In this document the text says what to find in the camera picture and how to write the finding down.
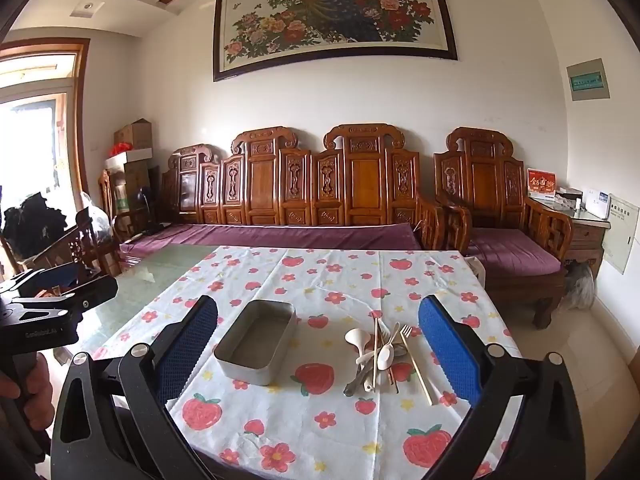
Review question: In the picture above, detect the wooden chair with armrests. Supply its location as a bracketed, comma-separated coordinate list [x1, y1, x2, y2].
[97, 167, 151, 241]

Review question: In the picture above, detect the black bag pile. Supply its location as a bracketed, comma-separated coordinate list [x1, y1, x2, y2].
[2, 191, 66, 261]

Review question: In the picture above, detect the carved wooden armchair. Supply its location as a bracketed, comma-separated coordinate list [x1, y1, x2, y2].
[433, 126, 574, 331]

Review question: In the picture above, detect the rectangular metal tray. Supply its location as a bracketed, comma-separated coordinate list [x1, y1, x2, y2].
[214, 300, 297, 387]

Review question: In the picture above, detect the small white spoon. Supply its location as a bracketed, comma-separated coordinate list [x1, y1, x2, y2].
[355, 343, 397, 373]

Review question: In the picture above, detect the white cardboard box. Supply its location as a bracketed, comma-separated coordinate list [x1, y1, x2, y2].
[104, 147, 153, 168]

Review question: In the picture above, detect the carved dark wooden chair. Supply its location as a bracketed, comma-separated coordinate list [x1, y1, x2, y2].
[30, 210, 122, 283]

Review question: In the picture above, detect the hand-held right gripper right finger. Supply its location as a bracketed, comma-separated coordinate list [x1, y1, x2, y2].
[417, 295, 593, 480]

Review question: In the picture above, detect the strawberry flower print tablecloth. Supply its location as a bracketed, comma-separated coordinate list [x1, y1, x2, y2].
[82, 245, 523, 480]

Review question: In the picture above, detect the white desk device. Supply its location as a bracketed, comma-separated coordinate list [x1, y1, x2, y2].
[585, 189, 612, 220]

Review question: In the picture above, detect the wooden door frame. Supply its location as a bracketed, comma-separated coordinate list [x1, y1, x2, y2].
[0, 38, 92, 201]

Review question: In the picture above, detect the grey wall electrical box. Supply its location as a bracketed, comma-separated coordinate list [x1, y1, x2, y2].
[566, 58, 611, 102]

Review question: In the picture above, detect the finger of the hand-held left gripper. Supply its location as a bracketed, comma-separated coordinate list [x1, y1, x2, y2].
[10, 275, 119, 319]

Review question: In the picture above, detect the white panel board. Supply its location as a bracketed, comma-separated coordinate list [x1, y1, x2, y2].
[601, 194, 640, 275]

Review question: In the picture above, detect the brown cardboard box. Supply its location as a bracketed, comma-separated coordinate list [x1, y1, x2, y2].
[114, 119, 153, 150]

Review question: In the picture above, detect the stack of cardboard boxes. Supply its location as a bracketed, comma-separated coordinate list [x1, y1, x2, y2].
[112, 160, 151, 221]

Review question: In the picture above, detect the grey plastic bag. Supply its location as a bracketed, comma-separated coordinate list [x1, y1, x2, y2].
[564, 260, 596, 311]

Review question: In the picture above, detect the clear plastic bag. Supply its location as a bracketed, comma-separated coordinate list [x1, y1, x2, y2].
[75, 205, 112, 246]

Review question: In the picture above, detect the wooden side table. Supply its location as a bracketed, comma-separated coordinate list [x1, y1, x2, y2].
[530, 195, 612, 281]

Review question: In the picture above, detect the red card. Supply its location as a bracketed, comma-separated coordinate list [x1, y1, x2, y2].
[527, 168, 557, 196]

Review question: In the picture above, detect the purple armchair cushion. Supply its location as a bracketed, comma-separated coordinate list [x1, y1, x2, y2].
[467, 227, 563, 277]

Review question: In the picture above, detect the black desk lamp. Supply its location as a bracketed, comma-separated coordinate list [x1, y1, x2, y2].
[137, 185, 157, 235]

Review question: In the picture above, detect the purple sofa cushion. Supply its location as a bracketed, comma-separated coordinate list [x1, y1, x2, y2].
[119, 222, 423, 267]

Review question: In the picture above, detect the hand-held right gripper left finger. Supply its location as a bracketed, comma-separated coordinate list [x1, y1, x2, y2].
[50, 295, 219, 480]

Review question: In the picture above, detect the person's left hand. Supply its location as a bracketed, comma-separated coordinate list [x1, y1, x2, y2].
[0, 352, 54, 428]

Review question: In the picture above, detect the framed peacock flower painting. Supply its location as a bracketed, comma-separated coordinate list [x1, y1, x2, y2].
[212, 0, 459, 82]

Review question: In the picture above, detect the metal fork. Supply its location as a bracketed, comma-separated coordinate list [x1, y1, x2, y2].
[343, 324, 414, 397]

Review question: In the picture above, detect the large white spoon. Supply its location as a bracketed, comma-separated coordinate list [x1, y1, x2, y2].
[345, 328, 376, 394]

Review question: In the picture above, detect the carved wooden sofa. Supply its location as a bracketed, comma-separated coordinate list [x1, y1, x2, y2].
[159, 122, 448, 252]

